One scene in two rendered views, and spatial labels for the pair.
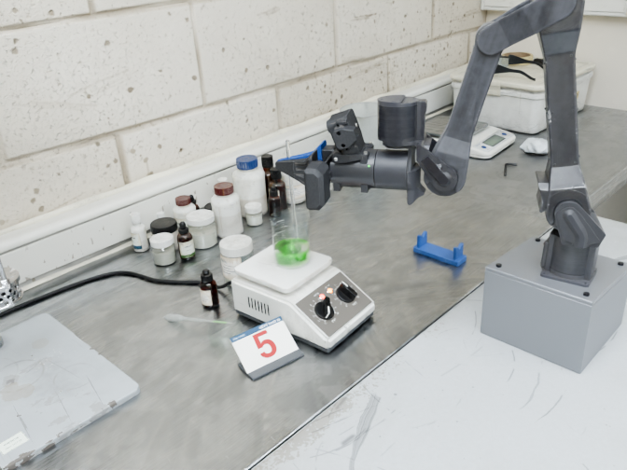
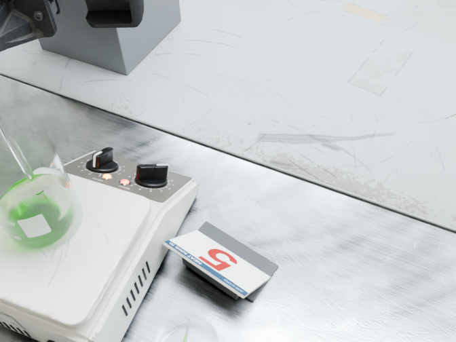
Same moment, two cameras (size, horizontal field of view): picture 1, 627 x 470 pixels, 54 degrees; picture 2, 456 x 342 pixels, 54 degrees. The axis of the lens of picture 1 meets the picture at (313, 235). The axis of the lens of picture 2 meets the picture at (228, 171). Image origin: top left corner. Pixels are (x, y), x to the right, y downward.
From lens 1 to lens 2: 88 cm
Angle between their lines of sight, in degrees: 81
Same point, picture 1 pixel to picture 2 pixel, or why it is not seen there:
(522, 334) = (149, 34)
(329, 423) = (316, 165)
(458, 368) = (193, 85)
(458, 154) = not seen: outside the picture
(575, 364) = (178, 15)
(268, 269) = (80, 253)
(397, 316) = (100, 144)
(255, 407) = (325, 245)
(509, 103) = not seen: outside the picture
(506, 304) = not seen: hidden behind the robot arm
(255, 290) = (124, 280)
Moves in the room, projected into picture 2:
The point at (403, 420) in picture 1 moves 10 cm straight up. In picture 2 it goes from (283, 112) to (291, 47)
